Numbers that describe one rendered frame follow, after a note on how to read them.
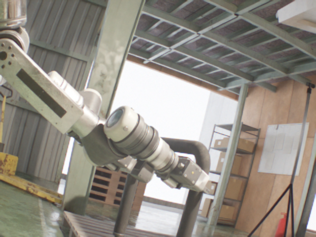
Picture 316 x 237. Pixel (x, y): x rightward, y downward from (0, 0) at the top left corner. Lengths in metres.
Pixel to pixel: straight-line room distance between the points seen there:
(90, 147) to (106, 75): 3.27
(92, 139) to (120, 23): 3.49
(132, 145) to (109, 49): 3.40
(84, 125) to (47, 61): 6.40
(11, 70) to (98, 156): 0.31
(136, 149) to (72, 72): 6.44
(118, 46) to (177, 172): 3.43
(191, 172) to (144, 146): 0.13
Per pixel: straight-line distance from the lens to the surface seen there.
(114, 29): 4.29
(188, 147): 1.04
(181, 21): 5.40
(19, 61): 0.78
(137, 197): 6.29
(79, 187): 4.08
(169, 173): 0.92
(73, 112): 0.80
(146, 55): 7.33
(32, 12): 7.50
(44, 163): 7.13
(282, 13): 2.23
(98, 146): 0.89
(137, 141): 0.84
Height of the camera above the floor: 0.64
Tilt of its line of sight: 9 degrees up
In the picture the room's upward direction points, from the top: 15 degrees clockwise
